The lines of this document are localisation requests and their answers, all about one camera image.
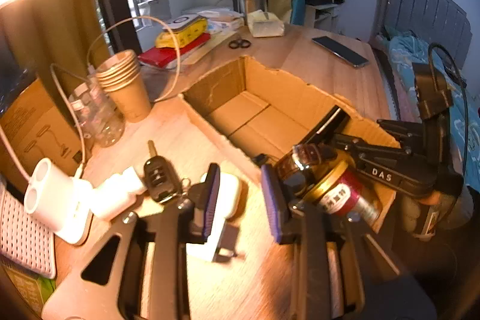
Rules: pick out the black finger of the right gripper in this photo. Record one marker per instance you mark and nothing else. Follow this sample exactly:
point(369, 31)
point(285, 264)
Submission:
point(409, 134)
point(402, 171)

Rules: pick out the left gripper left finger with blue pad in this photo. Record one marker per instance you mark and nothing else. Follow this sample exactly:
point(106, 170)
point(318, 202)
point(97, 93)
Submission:
point(107, 282)

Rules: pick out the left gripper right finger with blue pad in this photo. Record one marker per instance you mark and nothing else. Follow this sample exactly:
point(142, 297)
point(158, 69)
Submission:
point(342, 269)

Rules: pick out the red gold tin can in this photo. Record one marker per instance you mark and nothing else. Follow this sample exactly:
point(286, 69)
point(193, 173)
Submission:
point(341, 192)

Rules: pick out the white power adapter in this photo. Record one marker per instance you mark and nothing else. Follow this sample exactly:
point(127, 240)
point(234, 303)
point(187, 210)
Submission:
point(225, 205)

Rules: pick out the right gloved hand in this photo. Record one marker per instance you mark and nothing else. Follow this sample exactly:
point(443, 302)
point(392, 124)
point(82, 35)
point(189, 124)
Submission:
point(421, 218)

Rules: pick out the white pill bottle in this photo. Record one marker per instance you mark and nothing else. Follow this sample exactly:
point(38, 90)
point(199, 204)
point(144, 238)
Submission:
point(116, 194)

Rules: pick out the black car key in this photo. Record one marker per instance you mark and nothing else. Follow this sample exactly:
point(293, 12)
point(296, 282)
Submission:
point(160, 178)

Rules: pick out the white desk lamp base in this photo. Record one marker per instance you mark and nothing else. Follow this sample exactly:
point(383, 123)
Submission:
point(60, 202)

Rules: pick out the grey bed headboard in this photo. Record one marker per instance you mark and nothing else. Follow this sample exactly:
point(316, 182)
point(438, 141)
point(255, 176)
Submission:
point(441, 21)

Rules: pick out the green box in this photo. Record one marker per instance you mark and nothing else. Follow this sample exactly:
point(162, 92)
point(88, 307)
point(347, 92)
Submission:
point(34, 288)

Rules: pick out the smartphone on table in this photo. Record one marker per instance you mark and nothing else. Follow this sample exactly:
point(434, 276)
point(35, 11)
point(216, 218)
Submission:
point(344, 53)

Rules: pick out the white perforated basket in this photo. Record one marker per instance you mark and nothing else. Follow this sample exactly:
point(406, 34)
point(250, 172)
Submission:
point(24, 240)

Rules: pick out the white earbuds case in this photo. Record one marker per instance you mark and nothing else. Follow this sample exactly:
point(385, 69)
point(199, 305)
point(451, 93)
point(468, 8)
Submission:
point(243, 188)

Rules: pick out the long cardboard box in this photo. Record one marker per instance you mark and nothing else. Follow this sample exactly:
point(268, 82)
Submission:
point(246, 109)

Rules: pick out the clear plastic bottle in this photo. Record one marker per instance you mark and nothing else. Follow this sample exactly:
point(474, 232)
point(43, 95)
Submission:
point(97, 114)

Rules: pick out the brown lamp packaging box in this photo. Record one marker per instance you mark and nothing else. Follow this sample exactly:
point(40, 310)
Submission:
point(36, 129)

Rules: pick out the black scissors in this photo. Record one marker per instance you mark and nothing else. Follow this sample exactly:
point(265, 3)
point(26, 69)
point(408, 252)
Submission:
point(239, 44)

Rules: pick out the stack of paper cups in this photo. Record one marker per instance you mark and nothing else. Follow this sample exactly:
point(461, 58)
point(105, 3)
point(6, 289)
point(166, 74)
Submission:
point(120, 78)

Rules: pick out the red book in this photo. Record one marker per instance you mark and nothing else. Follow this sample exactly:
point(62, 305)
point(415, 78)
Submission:
point(165, 58)

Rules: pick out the yellow pouch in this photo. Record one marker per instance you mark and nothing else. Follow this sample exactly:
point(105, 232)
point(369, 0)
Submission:
point(185, 28)

